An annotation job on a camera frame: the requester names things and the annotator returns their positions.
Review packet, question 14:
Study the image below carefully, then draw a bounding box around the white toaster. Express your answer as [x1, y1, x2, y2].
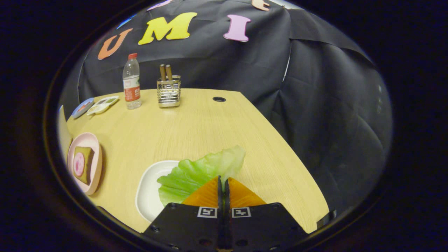
[58, 105, 73, 165]

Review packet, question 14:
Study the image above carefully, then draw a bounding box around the pink ham slice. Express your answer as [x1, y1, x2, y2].
[73, 152, 85, 177]

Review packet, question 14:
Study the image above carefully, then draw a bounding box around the dark table corner bracket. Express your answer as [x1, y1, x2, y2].
[317, 209, 337, 230]

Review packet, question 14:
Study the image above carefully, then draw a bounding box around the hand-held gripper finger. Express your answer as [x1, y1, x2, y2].
[224, 177, 308, 252]
[143, 176, 224, 252]

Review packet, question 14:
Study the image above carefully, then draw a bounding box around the pink plate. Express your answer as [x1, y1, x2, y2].
[67, 132, 103, 195]

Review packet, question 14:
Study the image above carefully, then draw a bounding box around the black backdrop cloth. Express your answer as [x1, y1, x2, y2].
[58, 0, 392, 214]

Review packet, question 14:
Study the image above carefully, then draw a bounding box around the bread slice under ham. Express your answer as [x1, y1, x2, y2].
[73, 146, 95, 185]

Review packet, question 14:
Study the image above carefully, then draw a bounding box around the clear bottle with red cap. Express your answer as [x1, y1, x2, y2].
[122, 53, 142, 110]

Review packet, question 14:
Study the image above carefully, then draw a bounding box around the white plate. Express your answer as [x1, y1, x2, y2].
[136, 160, 181, 223]

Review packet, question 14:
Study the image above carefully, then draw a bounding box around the metal wire utensil holder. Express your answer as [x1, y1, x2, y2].
[157, 75, 181, 108]

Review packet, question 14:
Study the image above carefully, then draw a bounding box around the blue plate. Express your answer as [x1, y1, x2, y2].
[71, 98, 94, 119]

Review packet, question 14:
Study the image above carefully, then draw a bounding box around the white divided condiment tray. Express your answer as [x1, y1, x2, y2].
[87, 96, 120, 116]

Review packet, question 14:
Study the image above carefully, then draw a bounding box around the green lettuce leaf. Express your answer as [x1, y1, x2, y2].
[157, 145, 246, 207]

